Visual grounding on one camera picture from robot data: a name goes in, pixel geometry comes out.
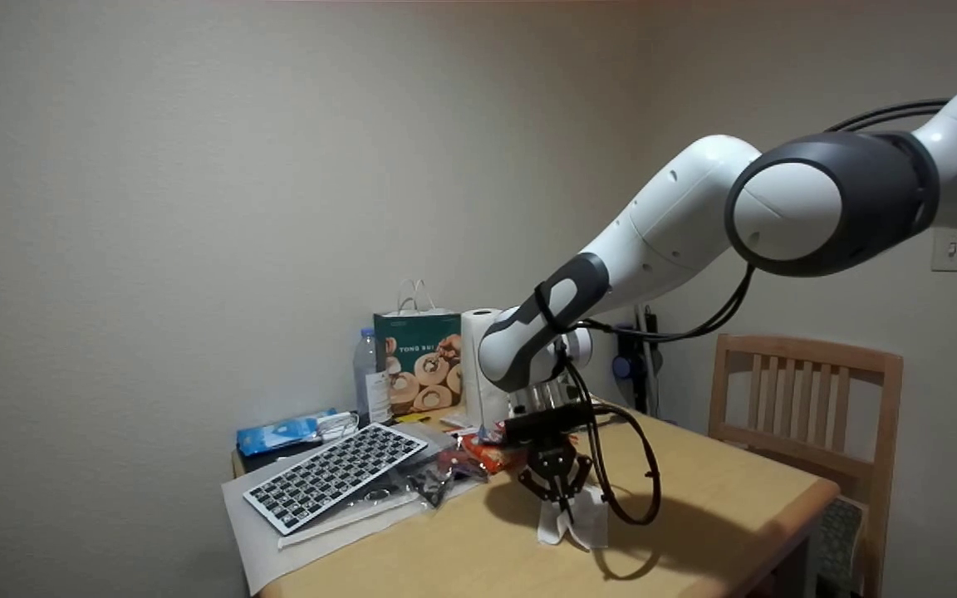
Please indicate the white wall switch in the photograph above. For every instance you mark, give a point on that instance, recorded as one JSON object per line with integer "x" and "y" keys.
{"x": 944, "y": 251}

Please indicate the wooden chair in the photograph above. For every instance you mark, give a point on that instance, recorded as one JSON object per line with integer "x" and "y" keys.
{"x": 828, "y": 409}

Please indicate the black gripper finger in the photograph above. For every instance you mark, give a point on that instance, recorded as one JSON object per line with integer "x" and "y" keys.
{"x": 589, "y": 520}
{"x": 549, "y": 523}

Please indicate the white paper towel roll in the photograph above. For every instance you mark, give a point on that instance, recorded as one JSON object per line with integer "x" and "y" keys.
{"x": 484, "y": 399}

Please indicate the clear plastic water bottle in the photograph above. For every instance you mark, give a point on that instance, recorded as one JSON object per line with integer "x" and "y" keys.
{"x": 365, "y": 371}

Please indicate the white paper napkin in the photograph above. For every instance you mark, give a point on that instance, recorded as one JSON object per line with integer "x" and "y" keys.
{"x": 571, "y": 523}

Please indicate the blue snack packet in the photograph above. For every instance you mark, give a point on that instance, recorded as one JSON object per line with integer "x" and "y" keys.
{"x": 291, "y": 434}

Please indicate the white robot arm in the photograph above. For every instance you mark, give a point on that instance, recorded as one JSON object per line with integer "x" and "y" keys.
{"x": 808, "y": 208}

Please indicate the green donut picture bag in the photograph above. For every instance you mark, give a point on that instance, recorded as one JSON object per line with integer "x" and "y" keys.
{"x": 419, "y": 354}

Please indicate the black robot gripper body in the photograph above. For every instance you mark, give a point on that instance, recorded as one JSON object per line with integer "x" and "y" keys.
{"x": 549, "y": 458}

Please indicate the red snack wrapper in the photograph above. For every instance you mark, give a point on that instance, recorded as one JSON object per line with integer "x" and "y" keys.
{"x": 486, "y": 457}

